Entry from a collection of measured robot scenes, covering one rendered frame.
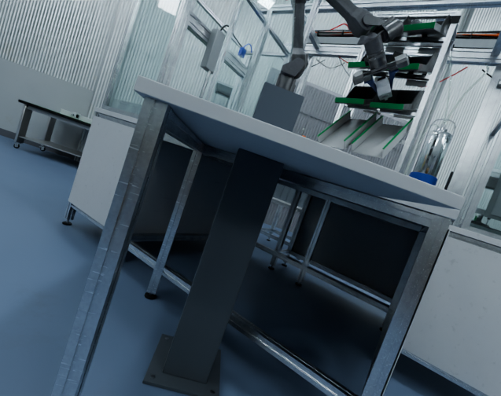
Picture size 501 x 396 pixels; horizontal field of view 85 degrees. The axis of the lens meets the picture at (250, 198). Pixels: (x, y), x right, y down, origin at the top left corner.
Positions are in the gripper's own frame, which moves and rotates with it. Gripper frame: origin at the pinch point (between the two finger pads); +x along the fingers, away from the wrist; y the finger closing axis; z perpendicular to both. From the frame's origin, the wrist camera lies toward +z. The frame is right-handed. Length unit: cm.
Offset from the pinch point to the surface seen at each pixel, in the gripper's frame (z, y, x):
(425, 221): -47, -4, 28
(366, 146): -8.4, 10.8, 20.5
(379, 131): 4.7, 5.7, 23.0
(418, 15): 39.3, -17.4, -7.0
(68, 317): -93, 119, 9
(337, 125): 7.2, 22.0, 15.2
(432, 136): 60, -17, 69
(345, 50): 153, 28, 24
